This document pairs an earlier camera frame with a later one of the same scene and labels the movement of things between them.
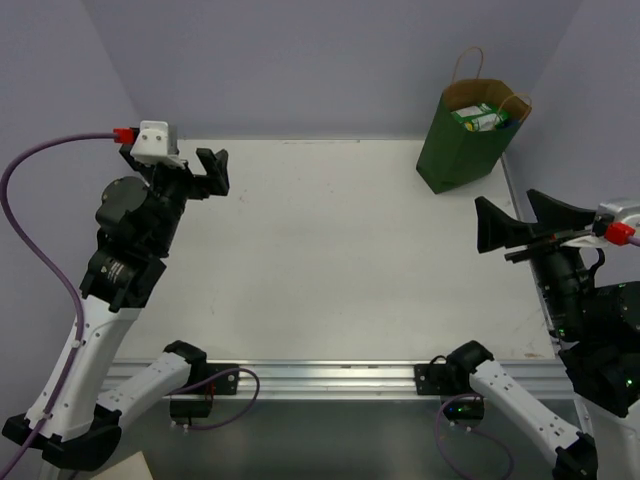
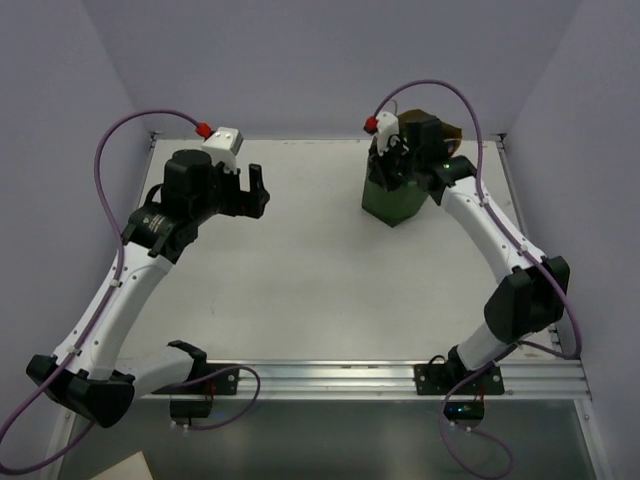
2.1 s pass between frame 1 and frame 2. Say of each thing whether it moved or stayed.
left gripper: moved
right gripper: moved
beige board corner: stayed
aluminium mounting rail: stayed
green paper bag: moved
